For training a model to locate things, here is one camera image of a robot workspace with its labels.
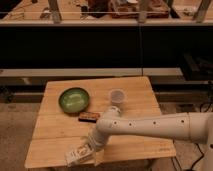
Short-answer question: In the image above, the black cable on floor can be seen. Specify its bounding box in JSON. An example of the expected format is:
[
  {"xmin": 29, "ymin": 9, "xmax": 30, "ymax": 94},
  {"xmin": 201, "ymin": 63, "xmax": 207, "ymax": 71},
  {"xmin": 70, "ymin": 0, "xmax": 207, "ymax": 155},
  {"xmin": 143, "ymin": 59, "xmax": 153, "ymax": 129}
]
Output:
[{"xmin": 171, "ymin": 139, "xmax": 213, "ymax": 171}]

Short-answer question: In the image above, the dark brown rectangular box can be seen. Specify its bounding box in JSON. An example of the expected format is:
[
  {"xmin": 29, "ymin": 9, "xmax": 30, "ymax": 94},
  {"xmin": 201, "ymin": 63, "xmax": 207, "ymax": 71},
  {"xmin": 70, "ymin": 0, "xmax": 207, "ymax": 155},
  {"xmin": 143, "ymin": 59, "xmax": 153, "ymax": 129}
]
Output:
[{"xmin": 78, "ymin": 112, "xmax": 100, "ymax": 123}]

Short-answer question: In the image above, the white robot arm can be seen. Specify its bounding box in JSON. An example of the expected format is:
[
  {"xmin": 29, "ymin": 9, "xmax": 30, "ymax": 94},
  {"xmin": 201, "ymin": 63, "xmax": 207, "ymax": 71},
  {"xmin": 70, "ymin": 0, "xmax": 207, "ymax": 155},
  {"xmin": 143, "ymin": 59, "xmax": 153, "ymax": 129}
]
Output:
[{"xmin": 87, "ymin": 106, "xmax": 213, "ymax": 171}]

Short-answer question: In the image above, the white labelled plastic bottle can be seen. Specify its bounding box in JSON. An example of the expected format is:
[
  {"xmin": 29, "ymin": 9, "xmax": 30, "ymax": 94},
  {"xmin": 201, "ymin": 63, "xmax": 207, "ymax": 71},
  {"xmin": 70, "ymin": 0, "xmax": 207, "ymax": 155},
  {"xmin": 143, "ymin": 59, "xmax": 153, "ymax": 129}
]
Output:
[{"xmin": 65, "ymin": 144, "xmax": 93, "ymax": 167}]

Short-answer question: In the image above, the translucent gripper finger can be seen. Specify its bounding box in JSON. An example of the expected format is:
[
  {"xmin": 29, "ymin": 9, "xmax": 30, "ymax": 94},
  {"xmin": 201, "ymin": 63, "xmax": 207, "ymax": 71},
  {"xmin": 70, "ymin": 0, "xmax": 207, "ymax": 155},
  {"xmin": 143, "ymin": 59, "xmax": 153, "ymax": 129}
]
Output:
[{"xmin": 94, "ymin": 150, "xmax": 104, "ymax": 166}]

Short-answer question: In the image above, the wooden shelf with clutter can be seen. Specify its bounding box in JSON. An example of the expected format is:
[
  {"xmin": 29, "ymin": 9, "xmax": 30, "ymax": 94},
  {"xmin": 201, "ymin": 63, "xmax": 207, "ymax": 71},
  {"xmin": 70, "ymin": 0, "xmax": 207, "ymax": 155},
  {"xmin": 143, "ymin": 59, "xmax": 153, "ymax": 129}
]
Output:
[{"xmin": 0, "ymin": 0, "xmax": 213, "ymax": 26}]

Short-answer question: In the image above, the clear plastic cup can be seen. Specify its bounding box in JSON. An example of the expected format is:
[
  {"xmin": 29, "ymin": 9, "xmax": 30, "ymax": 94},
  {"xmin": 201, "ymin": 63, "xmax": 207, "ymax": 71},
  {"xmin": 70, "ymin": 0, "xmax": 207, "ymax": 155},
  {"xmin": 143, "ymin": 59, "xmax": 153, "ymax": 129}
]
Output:
[{"xmin": 109, "ymin": 89, "xmax": 126, "ymax": 109}]

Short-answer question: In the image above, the green ceramic bowl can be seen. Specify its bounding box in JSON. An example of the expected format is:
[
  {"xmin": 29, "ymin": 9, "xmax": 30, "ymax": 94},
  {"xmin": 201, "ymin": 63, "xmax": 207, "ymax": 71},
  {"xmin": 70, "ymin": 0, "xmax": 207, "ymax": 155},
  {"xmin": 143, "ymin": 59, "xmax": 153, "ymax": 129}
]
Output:
[{"xmin": 58, "ymin": 87, "xmax": 90, "ymax": 114}]

